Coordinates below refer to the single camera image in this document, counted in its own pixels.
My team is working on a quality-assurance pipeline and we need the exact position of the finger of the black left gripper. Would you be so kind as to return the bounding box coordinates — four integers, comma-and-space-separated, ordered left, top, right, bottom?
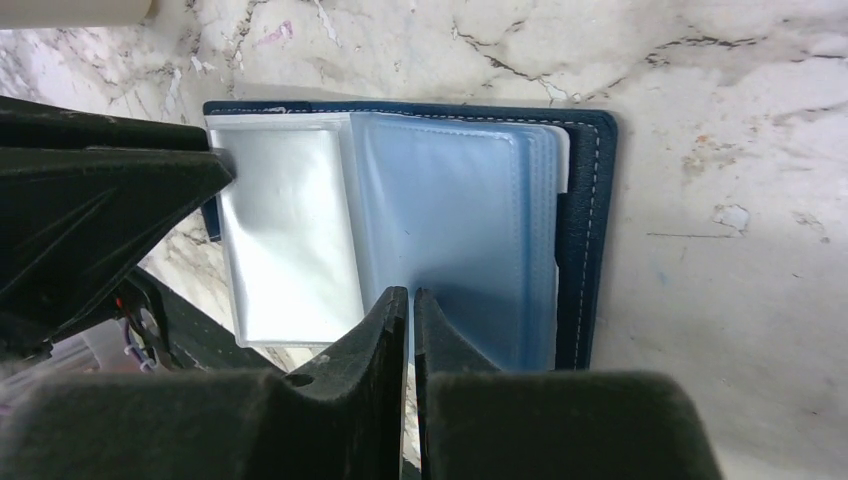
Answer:
1, 148, 232, 338
1, 96, 209, 151

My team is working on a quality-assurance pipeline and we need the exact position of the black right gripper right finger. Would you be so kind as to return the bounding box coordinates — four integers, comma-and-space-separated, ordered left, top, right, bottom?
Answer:
413, 289, 722, 479

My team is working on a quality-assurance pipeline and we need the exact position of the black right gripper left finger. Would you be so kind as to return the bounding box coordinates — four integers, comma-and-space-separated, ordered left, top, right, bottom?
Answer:
1, 287, 408, 479

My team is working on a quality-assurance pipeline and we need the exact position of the blue leather card holder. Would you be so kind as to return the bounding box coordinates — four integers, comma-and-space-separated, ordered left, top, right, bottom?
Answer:
203, 101, 618, 371

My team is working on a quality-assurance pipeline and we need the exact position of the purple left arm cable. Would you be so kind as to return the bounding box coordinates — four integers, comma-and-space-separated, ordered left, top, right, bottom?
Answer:
122, 317, 157, 374

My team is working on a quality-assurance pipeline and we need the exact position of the black metal base rail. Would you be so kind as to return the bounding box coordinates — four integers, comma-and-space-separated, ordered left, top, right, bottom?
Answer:
120, 267, 284, 373

